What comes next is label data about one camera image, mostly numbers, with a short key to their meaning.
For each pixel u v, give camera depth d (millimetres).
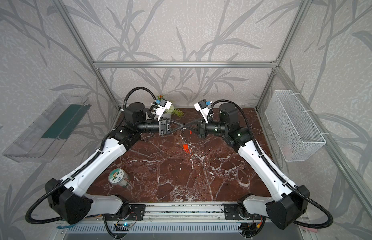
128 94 526
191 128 624
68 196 376
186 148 676
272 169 422
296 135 608
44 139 651
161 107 593
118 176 773
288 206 369
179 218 730
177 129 619
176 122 617
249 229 735
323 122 640
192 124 606
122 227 719
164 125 578
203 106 566
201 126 560
